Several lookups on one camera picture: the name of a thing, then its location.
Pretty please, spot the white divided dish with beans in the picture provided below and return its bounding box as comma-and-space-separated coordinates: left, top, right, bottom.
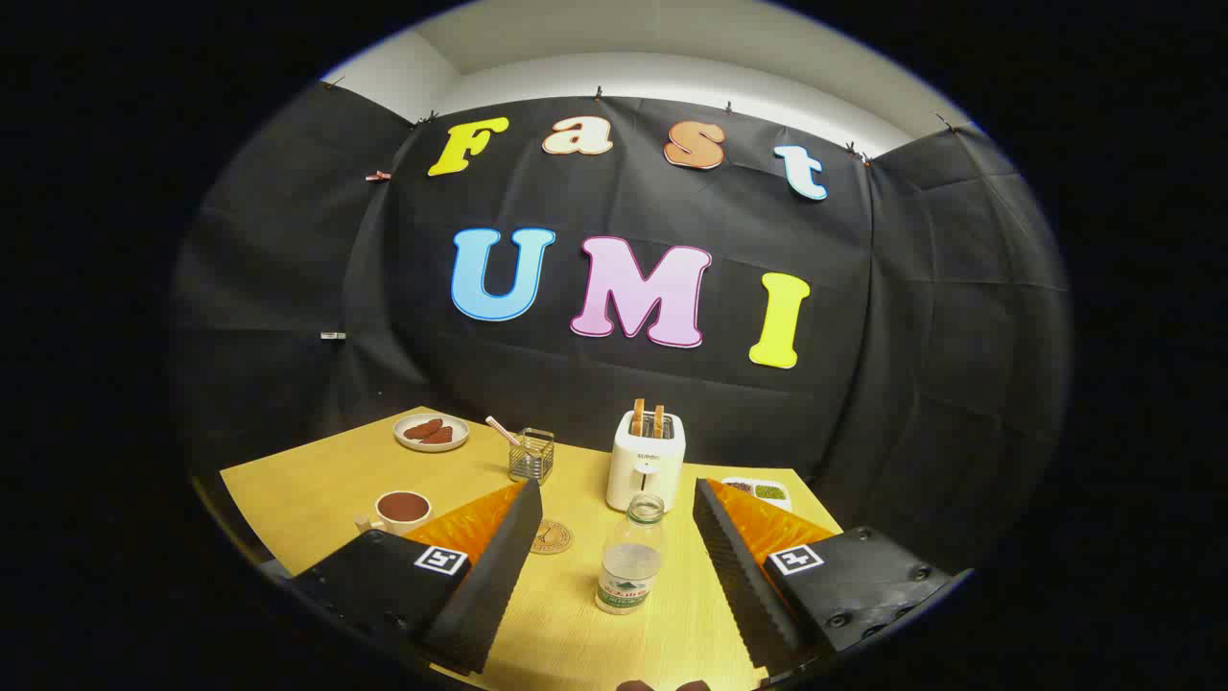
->
721, 477, 793, 512

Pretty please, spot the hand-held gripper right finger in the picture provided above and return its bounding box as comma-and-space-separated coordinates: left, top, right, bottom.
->
693, 478, 956, 678

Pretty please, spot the wooden table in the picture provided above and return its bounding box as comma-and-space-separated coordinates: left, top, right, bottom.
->
219, 406, 845, 691

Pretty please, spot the black backdrop cloth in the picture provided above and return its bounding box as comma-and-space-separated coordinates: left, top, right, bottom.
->
173, 82, 1071, 577

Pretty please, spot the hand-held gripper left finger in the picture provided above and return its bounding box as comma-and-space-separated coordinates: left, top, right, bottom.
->
288, 478, 544, 676

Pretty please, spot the white toaster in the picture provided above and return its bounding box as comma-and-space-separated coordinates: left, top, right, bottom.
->
605, 411, 687, 514

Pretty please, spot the small white plate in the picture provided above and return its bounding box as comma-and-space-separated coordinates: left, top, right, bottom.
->
393, 413, 471, 453

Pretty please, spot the beige cup with wooden handle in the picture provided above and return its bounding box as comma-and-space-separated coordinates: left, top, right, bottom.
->
355, 489, 433, 536

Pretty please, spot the clear plastic juice bottle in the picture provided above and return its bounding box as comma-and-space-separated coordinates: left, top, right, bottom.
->
595, 493, 667, 615

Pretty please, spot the wire mesh holder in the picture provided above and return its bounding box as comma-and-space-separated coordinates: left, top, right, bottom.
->
508, 428, 555, 485

